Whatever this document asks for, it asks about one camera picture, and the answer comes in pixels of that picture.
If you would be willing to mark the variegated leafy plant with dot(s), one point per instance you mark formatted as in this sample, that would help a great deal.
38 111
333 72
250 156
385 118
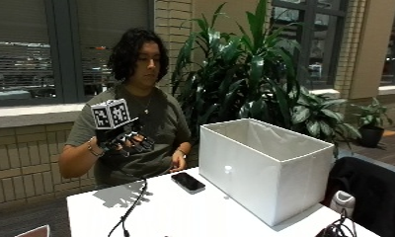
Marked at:
315 115

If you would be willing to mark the black plant pot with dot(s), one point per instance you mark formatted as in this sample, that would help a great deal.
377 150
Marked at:
371 136

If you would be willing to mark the white fabric storage box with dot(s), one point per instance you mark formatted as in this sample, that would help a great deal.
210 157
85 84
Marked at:
250 171

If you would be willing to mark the black smartphone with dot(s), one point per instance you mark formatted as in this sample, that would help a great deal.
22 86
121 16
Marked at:
189 182

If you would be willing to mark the dark framed window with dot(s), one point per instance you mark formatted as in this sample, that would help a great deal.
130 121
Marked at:
26 49

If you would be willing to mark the the person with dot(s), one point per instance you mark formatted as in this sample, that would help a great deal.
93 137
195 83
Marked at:
158 128

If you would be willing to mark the black jacket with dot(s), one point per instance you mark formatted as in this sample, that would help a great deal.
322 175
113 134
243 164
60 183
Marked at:
373 194

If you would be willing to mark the small green potted plant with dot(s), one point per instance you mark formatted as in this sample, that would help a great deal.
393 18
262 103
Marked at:
373 113

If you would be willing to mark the dark framed glass door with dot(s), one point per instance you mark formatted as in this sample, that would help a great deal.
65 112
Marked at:
321 42

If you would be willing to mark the white round device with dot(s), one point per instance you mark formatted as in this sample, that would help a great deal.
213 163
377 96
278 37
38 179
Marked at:
342 202

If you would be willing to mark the tall green leafy plant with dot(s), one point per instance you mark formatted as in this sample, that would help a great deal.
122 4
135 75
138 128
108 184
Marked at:
242 65

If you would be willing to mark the grey stone window sill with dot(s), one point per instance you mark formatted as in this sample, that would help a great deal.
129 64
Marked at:
26 115

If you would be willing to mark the red white flat object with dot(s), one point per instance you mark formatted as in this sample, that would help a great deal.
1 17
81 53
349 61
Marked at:
34 232

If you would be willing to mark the grey blue chair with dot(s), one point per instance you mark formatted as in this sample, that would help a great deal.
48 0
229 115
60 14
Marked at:
383 164

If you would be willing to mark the white marker cube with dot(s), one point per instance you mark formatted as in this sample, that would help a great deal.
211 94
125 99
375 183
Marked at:
111 114

